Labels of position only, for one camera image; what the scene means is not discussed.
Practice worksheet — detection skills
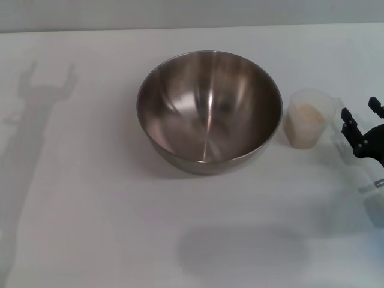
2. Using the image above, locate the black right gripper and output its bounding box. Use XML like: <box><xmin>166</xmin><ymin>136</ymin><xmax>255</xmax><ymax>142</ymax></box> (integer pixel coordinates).
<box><xmin>341</xmin><ymin>96</ymin><xmax>384</xmax><ymax>167</ymax></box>

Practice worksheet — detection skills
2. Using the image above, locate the white rice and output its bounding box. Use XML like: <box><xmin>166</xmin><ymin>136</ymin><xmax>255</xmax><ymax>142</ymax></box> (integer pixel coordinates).
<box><xmin>286</xmin><ymin>102</ymin><xmax>326</xmax><ymax>149</ymax></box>

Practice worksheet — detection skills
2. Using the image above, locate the clear plastic measuring cup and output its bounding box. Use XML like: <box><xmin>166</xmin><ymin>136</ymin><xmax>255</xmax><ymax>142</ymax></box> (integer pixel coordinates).
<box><xmin>283</xmin><ymin>86</ymin><xmax>344</xmax><ymax>149</ymax></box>

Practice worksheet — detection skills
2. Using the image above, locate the stainless steel mixing bowl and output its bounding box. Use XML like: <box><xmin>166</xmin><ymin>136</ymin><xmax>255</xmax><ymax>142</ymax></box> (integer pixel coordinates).
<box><xmin>136</xmin><ymin>50</ymin><xmax>284</xmax><ymax>176</ymax></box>

